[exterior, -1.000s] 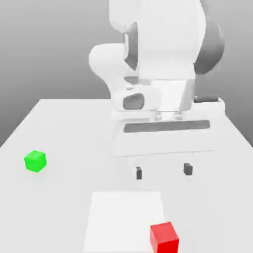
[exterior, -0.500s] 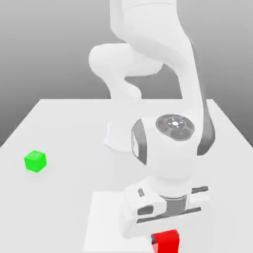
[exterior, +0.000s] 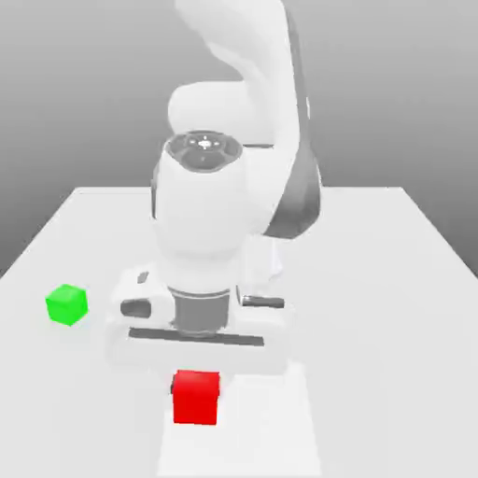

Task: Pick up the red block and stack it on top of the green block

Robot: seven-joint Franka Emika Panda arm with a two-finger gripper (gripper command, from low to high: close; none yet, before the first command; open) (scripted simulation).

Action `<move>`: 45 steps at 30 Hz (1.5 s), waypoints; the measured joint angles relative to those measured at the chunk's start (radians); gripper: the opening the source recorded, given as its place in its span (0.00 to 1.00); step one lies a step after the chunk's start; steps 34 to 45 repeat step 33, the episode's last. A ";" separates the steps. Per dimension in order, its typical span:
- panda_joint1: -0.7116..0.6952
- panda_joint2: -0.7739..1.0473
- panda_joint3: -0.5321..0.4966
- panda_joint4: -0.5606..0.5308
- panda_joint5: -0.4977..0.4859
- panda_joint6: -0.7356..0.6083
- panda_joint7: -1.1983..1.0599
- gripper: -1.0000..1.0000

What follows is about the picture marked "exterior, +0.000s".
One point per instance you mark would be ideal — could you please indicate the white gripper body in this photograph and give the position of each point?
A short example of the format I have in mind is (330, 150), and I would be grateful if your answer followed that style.
(194, 353)

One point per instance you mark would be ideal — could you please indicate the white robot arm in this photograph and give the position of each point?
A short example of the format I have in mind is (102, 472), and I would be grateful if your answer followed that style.
(201, 209)

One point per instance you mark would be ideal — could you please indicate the small red cube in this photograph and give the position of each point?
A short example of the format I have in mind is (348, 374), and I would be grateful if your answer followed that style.
(195, 399)

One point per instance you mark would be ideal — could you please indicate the small green cube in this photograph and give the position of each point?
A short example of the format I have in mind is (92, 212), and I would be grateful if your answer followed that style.
(66, 304)

